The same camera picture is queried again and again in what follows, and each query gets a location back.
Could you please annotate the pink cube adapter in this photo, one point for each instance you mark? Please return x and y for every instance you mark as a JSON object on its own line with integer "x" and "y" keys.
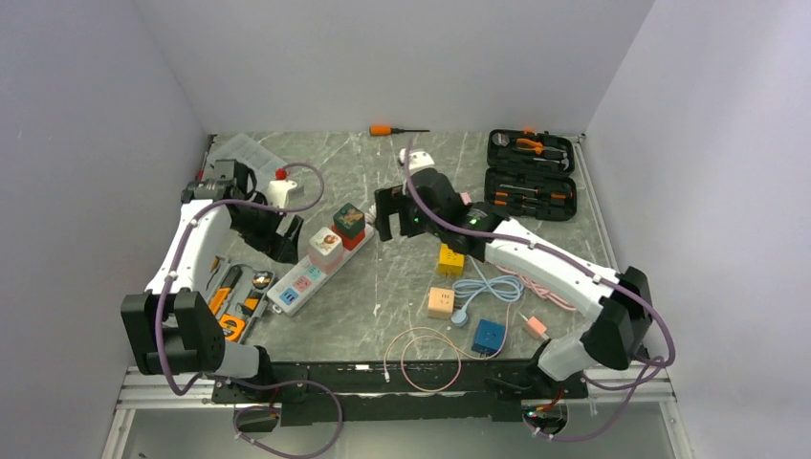
{"x": 326, "y": 265}

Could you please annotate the round tape measure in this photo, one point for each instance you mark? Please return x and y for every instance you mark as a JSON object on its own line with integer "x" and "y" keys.
{"x": 500, "y": 139}

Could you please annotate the small pink charger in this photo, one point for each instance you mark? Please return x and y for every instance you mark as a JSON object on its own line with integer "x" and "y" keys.
{"x": 535, "y": 328}

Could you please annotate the clear plastic screw box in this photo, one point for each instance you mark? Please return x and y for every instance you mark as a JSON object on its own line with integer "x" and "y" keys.
{"x": 247, "y": 151}

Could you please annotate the grey tool case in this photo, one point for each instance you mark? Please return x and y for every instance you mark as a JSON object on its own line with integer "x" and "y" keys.
{"x": 236, "y": 295}

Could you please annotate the aluminium rail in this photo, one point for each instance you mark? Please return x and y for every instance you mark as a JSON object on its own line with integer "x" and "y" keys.
{"x": 152, "y": 392}

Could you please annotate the white power strip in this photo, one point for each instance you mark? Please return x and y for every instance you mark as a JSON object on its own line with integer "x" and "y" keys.
{"x": 303, "y": 280}

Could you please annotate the orange handle screwdriver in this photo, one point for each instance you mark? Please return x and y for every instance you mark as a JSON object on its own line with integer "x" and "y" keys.
{"x": 386, "y": 130}

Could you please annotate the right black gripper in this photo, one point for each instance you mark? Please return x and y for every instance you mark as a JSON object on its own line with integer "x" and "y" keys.
{"x": 390, "y": 201}

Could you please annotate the black tool case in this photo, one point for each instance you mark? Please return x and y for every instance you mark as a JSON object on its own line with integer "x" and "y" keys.
{"x": 527, "y": 185}

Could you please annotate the white cube adapter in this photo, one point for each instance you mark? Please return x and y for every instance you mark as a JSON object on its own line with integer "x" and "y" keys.
{"x": 325, "y": 243}

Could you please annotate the blue pen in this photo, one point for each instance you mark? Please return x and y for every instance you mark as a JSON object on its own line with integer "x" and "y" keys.
{"x": 197, "y": 171}

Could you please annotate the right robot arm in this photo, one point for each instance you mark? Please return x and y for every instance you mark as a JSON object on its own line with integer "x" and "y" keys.
{"x": 615, "y": 305}

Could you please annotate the yellow cube adapter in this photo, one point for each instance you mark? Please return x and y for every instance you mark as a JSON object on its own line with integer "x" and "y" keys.
{"x": 449, "y": 262}

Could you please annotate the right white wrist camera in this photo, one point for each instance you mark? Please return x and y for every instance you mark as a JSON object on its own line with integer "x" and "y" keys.
{"x": 415, "y": 160}

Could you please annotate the dark green cube adapter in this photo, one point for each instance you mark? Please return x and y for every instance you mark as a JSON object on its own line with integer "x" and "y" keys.
{"x": 348, "y": 221}

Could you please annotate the red cube adapter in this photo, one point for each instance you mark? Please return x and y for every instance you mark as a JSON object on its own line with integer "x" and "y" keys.
{"x": 349, "y": 243}

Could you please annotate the peach cube adapter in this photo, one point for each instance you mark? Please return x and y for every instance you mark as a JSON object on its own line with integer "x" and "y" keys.
{"x": 440, "y": 303}

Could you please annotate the orange pliers in black case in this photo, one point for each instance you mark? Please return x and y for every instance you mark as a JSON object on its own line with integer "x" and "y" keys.
{"x": 539, "y": 148}

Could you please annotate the black base frame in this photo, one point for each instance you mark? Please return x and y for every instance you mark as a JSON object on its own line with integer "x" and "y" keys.
{"x": 497, "y": 386}

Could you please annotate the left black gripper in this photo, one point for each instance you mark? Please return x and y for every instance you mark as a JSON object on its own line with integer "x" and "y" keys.
{"x": 283, "y": 249}

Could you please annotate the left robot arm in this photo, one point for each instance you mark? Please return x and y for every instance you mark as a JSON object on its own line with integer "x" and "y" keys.
{"x": 170, "y": 326}

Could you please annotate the blue cube adapter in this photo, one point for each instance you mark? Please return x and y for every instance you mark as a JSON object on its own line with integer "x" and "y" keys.
{"x": 488, "y": 338}

